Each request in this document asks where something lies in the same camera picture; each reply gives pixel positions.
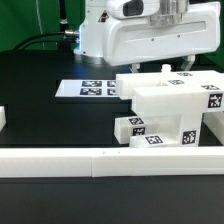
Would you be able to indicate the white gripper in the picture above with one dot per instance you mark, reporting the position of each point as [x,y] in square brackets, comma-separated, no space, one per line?
[171,29]

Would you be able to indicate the white chair back frame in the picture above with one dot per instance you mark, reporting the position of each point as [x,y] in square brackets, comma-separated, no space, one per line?
[131,86]

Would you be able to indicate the white chair seat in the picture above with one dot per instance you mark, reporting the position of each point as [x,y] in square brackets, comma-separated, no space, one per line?
[176,126]

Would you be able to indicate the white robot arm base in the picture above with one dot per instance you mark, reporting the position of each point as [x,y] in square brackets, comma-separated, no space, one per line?
[93,33]

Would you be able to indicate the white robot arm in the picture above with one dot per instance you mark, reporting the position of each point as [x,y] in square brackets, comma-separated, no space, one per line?
[140,31]

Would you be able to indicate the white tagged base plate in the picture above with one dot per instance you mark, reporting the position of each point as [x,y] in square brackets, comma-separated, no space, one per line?
[87,88]

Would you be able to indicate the white U-shaped fence wall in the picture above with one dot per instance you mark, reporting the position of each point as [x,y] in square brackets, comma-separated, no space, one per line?
[77,141]

